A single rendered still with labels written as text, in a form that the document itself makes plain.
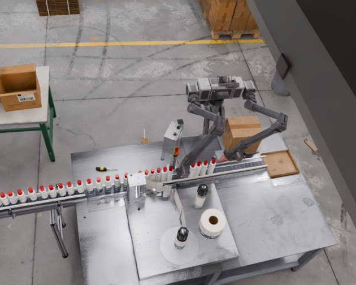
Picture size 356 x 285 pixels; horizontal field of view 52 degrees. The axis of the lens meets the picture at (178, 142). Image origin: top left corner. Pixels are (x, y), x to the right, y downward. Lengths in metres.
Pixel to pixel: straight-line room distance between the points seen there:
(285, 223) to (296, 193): 0.34
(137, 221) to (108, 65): 2.98
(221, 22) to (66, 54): 2.41
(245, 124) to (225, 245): 1.13
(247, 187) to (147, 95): 2.25
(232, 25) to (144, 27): 1.41
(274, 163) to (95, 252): 1.84
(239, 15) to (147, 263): 4.27
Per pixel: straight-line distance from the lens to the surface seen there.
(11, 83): 4.05
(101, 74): 5.32
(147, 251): 2.92
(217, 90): 3.10
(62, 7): 6.38
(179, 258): 2.91
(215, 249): 3.00
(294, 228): 3.34
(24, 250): 4.00
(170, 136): 2.73
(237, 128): 3.37
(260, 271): 3.77
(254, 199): 3.34
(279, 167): 3.61
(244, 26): 6.21
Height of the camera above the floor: 3.63
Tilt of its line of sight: 53 degrees down
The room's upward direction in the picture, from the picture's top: 11 degrees clockwise
